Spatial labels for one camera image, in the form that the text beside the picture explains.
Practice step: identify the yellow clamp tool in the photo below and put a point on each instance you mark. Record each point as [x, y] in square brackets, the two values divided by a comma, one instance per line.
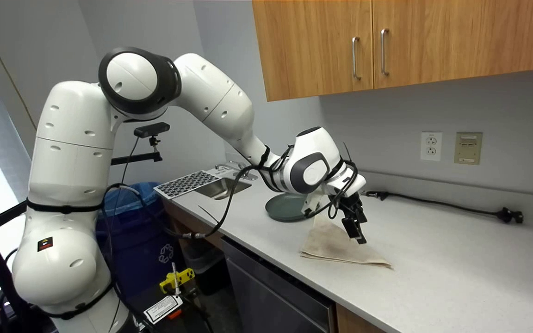
[176, 279]

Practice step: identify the flat black pad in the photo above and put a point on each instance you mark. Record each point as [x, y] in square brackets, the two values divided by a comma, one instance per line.
[217, 187]

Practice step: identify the white wall outlet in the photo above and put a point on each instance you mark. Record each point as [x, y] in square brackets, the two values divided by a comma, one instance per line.
[431, 146]

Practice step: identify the wooden cabinet door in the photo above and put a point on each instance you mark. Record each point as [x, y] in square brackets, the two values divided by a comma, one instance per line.
[463, 37]
[309, 46]

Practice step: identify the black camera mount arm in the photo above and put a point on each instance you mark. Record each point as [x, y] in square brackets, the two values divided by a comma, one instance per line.
[137, 157]

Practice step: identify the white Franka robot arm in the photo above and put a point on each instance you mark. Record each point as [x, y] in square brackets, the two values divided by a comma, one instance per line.
[74, 166]

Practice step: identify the black stereo camera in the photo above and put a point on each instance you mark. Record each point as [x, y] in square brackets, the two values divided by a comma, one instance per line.
[152, 129]

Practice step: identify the beige wall plate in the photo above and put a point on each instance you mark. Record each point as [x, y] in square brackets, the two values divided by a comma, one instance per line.
[468, 148]

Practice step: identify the stained cream cloth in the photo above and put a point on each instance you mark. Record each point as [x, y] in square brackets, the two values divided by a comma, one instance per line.
[341, 249]

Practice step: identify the blue recycling bin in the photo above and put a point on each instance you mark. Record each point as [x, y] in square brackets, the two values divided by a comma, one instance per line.
[137, 240]

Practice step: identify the wooden base cabinet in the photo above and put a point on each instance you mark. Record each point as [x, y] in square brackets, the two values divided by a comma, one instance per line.
[183, 231]

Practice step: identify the dark green plate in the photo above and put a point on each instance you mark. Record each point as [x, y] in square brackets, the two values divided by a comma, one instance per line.
[283, 207]

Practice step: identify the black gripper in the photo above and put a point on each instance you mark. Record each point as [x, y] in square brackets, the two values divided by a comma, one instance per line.
[352, 207]

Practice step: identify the dark under-counter dishwasher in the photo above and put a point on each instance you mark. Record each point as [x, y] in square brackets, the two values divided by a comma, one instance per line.
[272, 296]

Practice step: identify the white and red device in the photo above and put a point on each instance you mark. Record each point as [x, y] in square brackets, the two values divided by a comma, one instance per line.
[163, 307]

